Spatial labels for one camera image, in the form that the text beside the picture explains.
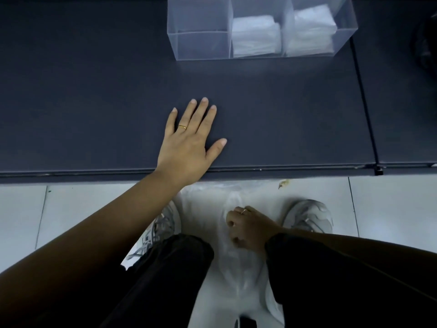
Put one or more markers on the black white striped tote bag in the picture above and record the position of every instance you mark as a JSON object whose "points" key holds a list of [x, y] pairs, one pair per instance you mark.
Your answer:
{"points": [[428, 47]]}

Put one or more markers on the person's left hand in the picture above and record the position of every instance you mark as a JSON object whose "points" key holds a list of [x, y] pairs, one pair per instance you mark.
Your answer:
{"points": [[186, 153]]}

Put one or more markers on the person's left forearm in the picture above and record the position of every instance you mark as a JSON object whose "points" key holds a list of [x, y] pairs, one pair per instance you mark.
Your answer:
{"points": [[85, 252]]}

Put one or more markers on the person's left grey shoe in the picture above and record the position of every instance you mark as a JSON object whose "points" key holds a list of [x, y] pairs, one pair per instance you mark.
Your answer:
{"points": [[160, 228]]}

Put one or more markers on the person's right grey shoe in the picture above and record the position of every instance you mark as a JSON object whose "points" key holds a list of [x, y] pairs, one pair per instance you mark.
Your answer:
{"points": [[307, 215]]}

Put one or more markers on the person's right hand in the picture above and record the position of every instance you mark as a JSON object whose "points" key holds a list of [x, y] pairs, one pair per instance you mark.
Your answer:
{"points": [[252, 228]]}

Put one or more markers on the black trousers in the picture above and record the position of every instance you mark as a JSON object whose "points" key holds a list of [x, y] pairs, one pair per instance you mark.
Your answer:
{"points": [[164, 280]]}

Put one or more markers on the pile of plastic bags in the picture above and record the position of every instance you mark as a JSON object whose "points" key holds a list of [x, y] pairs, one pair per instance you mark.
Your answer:
{"points": [[205, 215]]}

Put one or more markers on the clear three-compartment plastic box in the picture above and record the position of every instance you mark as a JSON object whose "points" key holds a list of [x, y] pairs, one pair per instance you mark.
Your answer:
{"points": [[198, 40]]}

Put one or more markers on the small brown floor scrap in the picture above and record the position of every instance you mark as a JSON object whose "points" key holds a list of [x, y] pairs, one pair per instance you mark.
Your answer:
{"points": [[283, 183]]}

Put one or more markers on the person's right forearm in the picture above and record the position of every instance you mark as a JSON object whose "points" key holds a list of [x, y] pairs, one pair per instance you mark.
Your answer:
{"points": [[358, 256]]}

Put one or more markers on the stack of plastic bags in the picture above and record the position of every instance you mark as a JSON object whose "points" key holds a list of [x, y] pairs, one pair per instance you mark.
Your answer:
{"points": [[310, 34]]}

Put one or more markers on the black rolling stool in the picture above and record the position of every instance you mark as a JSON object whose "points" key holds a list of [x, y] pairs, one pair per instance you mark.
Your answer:
{"points": [[247, 323]]}

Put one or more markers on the person's grey shoe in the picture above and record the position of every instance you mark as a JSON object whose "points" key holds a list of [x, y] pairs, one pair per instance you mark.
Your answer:
{"points": [[307, 215], [160, 228]]}

